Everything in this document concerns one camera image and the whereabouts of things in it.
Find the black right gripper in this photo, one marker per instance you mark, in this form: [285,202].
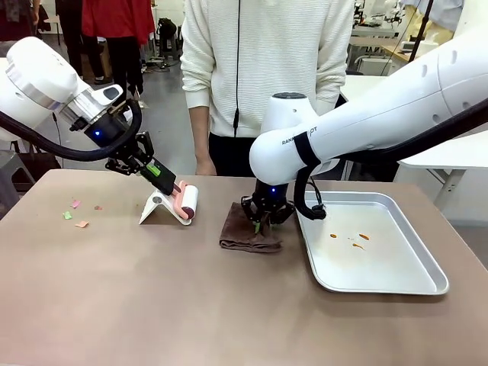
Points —
[268,196]

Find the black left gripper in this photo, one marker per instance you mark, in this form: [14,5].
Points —
[108,131]

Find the brown cloth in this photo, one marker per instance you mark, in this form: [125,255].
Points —
[244,234]

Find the pink lint roller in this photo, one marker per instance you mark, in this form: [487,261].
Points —
[190,200]

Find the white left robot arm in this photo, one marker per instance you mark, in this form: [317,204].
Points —
[34,76]

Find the person's right forearm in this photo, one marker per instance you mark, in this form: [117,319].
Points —
[202,133]

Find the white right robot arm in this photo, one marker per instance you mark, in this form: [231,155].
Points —
[362,122]

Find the person's right hand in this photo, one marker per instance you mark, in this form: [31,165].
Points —
[206,167]

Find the white lint roller stand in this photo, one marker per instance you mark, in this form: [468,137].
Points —
[162,207]

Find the pink paper scrap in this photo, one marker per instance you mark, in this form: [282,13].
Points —
[75,204]

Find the orange paper scrap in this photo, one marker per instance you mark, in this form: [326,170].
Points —
[81,224]

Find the green paper scrap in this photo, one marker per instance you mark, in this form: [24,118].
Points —
[67,215]

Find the silver metal tray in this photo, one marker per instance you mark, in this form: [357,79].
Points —
[373,267]

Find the black handbag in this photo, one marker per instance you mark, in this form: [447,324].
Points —
[42,158]

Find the grey metal stool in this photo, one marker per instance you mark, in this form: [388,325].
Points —
[13,179]

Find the black backpack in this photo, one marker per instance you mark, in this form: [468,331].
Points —
[167,30]

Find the bystander in red top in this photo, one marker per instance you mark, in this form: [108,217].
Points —
[114,23]

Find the person in white sweater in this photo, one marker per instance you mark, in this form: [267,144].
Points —
[267,57]

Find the white background table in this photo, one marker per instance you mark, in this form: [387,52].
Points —
[362,85]

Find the bystander in black clothes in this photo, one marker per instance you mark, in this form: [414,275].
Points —
[70,30]

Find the white side table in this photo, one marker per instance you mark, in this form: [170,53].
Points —
[450,160]

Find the wooden workbench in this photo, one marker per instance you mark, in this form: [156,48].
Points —
[400,55]

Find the black stand pole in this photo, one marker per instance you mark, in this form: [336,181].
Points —
[421,30]

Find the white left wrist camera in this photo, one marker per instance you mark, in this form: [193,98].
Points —
[108,94]

